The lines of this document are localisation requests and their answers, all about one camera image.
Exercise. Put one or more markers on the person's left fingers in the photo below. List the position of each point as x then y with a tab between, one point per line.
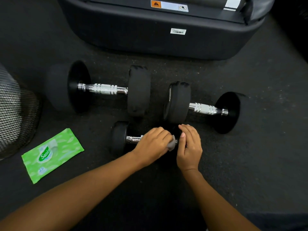
161	135

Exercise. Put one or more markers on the person's dark trousers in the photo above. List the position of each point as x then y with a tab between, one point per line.
281	222

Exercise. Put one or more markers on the person's right hand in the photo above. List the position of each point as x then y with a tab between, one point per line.
191	151

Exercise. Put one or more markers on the person's right forearm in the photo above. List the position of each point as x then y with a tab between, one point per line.
216	204

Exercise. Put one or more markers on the small black dumbbell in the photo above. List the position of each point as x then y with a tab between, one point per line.
119	139

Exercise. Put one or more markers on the green wipes packet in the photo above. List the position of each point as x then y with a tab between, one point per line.
51	156

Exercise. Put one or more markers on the person's left hand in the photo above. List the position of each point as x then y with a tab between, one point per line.
150	145

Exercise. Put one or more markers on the person's right thumb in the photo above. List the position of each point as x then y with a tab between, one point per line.
182	143

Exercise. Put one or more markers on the large black dumbbell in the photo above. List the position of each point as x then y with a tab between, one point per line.
138	91
178	102

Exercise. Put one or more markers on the grey wipe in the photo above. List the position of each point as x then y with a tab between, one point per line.
171	143

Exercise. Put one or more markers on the black machine base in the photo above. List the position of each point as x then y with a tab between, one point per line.
149	36

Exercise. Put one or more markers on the black mesh basket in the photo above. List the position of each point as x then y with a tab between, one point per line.
16	113

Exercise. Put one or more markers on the person's left forearm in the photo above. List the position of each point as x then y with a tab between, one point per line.
72	197

